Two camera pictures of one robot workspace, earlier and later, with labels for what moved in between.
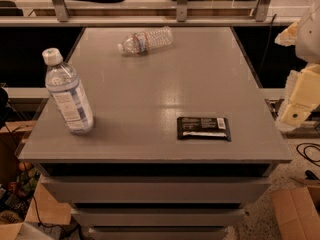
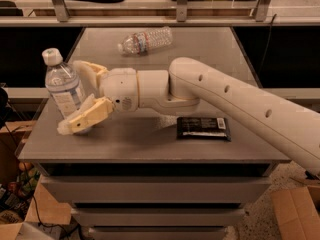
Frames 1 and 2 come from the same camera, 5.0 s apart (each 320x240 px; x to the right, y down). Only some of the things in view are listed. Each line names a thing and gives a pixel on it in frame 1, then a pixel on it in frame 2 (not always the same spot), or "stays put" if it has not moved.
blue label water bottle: [65, 88] stays put
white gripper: [309, 37] → [119, 88]
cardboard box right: [297, 213] stays put
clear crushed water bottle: [143, 42] stays put
